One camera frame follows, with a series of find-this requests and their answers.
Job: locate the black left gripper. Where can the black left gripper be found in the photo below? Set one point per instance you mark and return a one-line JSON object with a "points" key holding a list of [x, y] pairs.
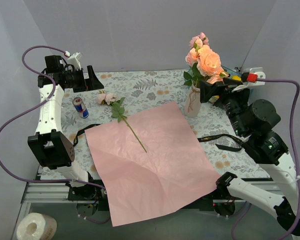
{"points": [[82, 80]]}

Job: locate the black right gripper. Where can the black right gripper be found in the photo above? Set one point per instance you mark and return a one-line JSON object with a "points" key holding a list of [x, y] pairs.
{"points": [[221, 90]]}

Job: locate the pink artificial flower bouquet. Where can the pink artificial flower bouquet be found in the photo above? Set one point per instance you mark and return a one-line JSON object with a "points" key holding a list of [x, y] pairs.
{"points": [[117, 109]]}

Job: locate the black ribbon with gold text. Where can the black ribbon with gold text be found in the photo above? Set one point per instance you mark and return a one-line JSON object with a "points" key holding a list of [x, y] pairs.
{"points": [[205, 139]]}

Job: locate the purple wrapping paper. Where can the purple wrapping paper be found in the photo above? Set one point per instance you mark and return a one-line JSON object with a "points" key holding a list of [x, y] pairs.
{"points": [[152, 165]]}

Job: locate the single pink flower stem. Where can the single pink flower stem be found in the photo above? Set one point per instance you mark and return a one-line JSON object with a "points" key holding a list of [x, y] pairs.
{"points": [[217, 77]]}

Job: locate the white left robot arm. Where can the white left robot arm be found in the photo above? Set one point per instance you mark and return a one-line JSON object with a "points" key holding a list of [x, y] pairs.
{"points": [[50, 146]]}

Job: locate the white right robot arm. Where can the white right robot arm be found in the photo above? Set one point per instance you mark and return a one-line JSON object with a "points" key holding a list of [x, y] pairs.
{"points": [[271, 153]]}

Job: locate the white ribbed ceramic vase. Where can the white ribbed ceramic vase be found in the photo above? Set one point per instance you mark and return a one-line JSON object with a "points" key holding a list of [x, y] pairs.
{"points": [[192, 104]]}

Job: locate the blue silver energy drink can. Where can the blue silver energy drink can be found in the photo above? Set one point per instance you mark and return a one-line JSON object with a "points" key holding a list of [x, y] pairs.
{"points": [[80, 107]]}

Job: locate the teal plastic fruit basket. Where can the teal plastic fruit basket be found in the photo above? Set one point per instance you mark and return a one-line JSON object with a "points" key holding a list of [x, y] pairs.
{"points": [[215, 100]]}

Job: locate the yellow mango right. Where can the yellow mango right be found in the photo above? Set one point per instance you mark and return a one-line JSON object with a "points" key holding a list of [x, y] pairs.
{"points": [[237, 78]]}

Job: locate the floral patterned table mat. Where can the floral patterned table mat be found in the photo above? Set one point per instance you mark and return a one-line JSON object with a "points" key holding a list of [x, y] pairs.
{"points": [[144, 90]]}

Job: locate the white toilet paper roll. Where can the white toilet paper roll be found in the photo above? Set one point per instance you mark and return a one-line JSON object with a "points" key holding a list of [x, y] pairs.
{"points": [[36, 226]]}

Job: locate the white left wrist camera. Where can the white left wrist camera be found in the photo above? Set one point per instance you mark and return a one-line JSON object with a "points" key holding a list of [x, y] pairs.
{"points": [[74, 60]]}

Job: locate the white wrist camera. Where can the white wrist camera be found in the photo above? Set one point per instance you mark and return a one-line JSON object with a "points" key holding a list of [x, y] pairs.
{"points": [[250, 79], [74, 60]]}

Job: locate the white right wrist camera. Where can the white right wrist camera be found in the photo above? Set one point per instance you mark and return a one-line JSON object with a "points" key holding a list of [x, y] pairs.
{"points": [[250, 79]]}

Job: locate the aluminium frame rail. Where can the aluminium frame rail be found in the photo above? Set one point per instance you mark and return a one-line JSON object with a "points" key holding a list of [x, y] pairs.
{"points": [[46, 193]]}

